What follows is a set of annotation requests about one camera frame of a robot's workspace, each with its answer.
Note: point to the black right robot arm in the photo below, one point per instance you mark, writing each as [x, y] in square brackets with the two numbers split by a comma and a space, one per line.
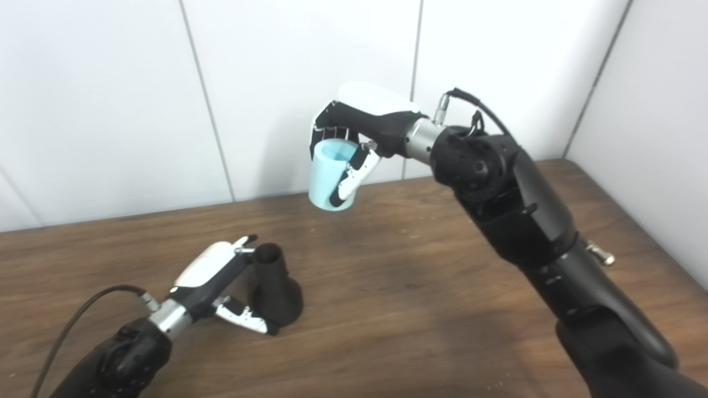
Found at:
[525, 210]

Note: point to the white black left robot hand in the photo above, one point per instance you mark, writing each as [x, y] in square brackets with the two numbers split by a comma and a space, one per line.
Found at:
[207, 271]

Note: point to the light blue cup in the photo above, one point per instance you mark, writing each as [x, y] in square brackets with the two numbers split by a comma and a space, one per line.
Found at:
[323, 177]

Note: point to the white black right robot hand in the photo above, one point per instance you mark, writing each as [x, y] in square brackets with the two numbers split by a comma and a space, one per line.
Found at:
[376, 116]

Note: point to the black funnel-shaped nozzle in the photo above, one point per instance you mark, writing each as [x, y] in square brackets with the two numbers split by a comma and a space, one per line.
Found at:
[276, 298]

